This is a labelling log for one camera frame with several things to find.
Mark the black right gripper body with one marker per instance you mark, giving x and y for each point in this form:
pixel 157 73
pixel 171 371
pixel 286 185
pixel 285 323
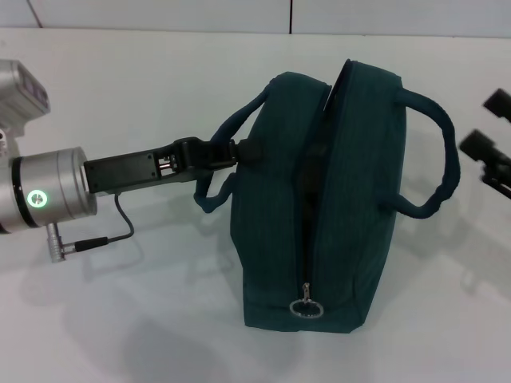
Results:
pixel 499 177

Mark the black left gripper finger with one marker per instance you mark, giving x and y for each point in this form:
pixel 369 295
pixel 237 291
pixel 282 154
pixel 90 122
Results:
pixel 223 153

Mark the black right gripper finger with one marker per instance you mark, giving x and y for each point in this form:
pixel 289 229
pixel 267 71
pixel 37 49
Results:
pixel 499 103
pixel 483 145

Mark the dark blue fabric bag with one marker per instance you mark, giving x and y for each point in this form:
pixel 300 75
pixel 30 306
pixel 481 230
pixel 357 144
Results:
pixel 351 199

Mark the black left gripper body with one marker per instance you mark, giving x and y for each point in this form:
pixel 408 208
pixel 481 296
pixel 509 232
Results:
pixel 120 171

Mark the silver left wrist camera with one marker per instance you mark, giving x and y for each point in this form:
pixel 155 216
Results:
pixel 20 95

